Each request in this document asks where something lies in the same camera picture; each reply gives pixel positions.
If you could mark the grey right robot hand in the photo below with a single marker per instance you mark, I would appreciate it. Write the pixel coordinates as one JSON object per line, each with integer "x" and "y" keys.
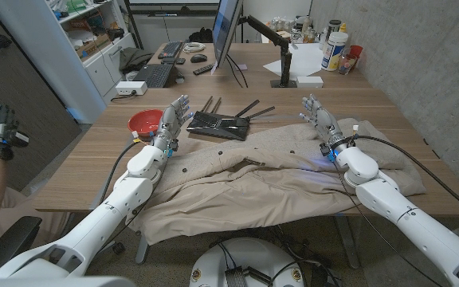
{"x": 327, "y": 121}

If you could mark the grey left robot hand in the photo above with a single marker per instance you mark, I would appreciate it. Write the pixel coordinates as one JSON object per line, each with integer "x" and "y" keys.
{"x": 170, "y": 123}

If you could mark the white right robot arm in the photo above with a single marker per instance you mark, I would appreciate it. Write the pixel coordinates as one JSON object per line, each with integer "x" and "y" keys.
{"x": 413, "y": 219}

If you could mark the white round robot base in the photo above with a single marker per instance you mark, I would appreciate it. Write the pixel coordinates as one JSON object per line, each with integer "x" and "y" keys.
{"x": 249, "y": 255}

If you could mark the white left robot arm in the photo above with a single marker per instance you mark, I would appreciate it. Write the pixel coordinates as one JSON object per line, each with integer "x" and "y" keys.
{"x": 94, "y": 227}

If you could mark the black hand tracker device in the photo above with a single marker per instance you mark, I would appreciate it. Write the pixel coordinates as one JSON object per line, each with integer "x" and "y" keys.
{"x": 12, "y": 133}

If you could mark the red bowl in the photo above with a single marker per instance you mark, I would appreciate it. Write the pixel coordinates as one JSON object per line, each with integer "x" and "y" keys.
{"x": 143, "y": 121}

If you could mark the black router with antennas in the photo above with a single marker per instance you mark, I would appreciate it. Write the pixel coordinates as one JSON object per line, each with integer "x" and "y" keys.
{"x": 221, "y": 125}

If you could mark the beige coat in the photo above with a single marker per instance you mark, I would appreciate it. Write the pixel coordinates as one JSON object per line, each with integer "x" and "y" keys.
{"x": 233, "y": 191}

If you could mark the flat white box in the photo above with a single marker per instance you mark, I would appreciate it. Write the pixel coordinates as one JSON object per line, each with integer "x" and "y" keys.
{"x": 309, "y": 81}

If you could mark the large black keyboard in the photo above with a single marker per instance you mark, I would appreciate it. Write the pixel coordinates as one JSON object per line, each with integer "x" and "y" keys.
{"x": 154, "y": 75}

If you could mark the white power adapter box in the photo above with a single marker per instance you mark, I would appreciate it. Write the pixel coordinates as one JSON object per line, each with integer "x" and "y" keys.
{"x": 130, "y": 87}

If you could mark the clear glass jar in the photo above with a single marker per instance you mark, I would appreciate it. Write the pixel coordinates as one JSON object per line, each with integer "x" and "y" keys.
{"x": 347, "y": 64}

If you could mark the black phone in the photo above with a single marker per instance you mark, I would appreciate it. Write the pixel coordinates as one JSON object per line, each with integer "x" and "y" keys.
{"x": 171, "y": 61}

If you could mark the black remote control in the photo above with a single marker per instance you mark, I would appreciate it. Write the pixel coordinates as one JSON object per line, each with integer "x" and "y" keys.
{"x": 204, "y": 69}

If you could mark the white paper sheet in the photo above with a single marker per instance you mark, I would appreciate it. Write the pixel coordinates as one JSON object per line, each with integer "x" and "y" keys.
{"x": 305, "y": 60}

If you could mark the white wipes canister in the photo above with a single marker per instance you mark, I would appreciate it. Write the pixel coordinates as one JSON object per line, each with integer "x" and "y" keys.
{"x": 334, "y": 52}

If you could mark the white paper tag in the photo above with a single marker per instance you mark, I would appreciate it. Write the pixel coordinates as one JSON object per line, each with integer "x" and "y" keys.
{"x": 214, "y": 68}

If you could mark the black computer mouse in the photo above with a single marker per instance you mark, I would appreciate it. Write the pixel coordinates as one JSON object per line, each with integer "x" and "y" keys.
{"x": 198, "y": 58}

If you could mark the small black keyboard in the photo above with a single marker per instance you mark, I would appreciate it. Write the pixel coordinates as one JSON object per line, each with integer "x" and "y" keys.
{"x": 170, "y": 49}

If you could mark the green jacket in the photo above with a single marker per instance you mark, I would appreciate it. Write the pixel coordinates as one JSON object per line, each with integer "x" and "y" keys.
{"x": 134, "y": 57}

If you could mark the red cup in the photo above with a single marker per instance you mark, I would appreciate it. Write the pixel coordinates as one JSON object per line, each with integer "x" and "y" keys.
{"x": 356, "y": 51}

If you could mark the beige trousers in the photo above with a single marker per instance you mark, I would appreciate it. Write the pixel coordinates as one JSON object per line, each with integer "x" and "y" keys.
{"x": 18, "y": 211}

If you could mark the pink sticky note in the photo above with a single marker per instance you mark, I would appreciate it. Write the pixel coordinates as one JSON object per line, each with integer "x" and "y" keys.
{"x": 242, "y": 67}

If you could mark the white shelf cabinet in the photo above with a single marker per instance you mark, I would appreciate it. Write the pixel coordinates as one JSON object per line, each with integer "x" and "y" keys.
{"x": 46, "y": 60}

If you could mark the black backpack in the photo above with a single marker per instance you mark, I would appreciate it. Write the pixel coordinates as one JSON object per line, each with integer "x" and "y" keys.
{"x": 201, "y": 36}

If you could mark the bottle with black lid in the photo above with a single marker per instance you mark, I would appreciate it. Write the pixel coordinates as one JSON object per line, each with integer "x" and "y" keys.
{"x": 334, "y": 28}

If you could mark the yellow bottle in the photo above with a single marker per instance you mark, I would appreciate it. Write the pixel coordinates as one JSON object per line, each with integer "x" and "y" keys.
{"x": 343, "y": 28}

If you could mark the cardboard box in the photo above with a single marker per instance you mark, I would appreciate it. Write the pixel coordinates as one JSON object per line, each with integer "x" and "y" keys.
{"x": 92, "y": 48}

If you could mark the computer monitor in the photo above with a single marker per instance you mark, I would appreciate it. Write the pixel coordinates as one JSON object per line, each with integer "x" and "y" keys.
{"x": 225, "y": 28}

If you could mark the black chair armrest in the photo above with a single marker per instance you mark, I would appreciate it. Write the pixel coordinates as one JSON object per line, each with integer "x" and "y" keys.
{"x": 10, "y": 239}

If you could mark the grey metal table leg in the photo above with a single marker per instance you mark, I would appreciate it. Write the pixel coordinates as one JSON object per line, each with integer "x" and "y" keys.
{"x": 347, "y": 243}
{"x": 142, "y": 251}

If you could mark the black caster wheel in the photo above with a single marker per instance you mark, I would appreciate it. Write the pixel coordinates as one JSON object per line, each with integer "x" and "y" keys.
{"x": 118, "y": 248}

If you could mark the whiteboard with black frame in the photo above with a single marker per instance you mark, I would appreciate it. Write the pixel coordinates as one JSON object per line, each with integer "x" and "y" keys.
{"x": 173, "y": 5}

